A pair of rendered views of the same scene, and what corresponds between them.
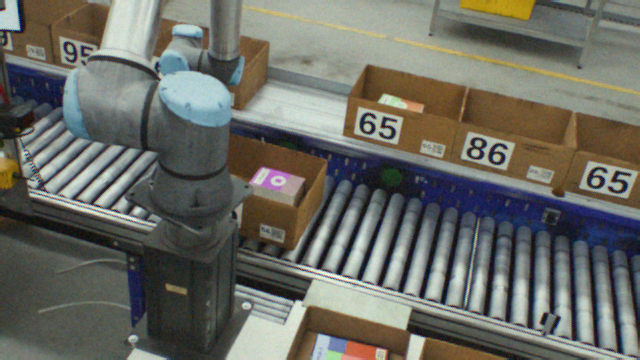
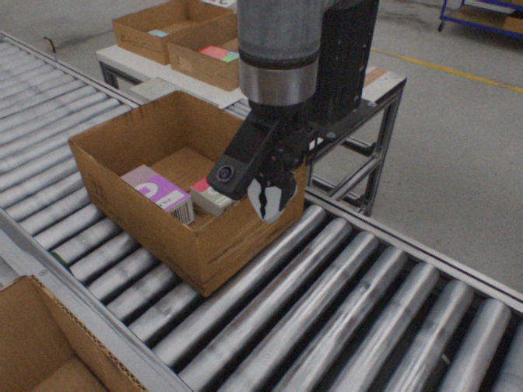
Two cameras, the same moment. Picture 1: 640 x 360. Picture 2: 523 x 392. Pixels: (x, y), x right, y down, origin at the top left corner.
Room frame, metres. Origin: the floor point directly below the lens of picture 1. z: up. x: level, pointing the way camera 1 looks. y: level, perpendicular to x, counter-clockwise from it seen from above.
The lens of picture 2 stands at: (2.29, 0.66, 1.37)
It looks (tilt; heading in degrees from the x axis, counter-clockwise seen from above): 42 degrees down; 209
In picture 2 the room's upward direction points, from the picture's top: straight up
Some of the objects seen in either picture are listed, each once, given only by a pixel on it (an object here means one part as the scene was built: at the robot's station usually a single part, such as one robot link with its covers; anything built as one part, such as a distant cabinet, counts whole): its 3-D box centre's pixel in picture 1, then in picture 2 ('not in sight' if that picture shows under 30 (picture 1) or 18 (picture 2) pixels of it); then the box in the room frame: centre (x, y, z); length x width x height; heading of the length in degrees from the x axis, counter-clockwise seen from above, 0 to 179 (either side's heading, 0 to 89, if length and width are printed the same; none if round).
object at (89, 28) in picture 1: (117, 43); not in sight; (2.44, 0.88, 0.97); 0.39 x 0.29 x 0.17; 78
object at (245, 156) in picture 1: (255, 188); (190, 179); (1.78, 0.22, 0.83); 0.39 x 0.29 x 0.17; 77
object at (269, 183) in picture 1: (276, 189); (148, 204); (1.85, 0.15, 0.79); 0.16 x 0.11 x 0.07; 77
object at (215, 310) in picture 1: (191, 280); (326, 56); (1.24, 0.30, 0.91); 0.26 x 0.26 x 0.33; 78
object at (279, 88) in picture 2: not in sight; (275, 73); (1.88, 0.46, 1.17); 0.10 x 0.09 x 0.05; 80
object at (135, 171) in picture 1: (135, 171); (366, 362); (1.93, 0.66, 0.72); 0.52 x 0.05 x 0.05; 168
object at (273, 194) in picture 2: not in sight; (283, 198); (1.88, 0.48, 0.98); 0.06 x 0.03 x 0.09; 170
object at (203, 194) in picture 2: not in sight; (215, 198); (1.75, 0.26, 0.78); 0.10 x 0.06 x 0.05; 75
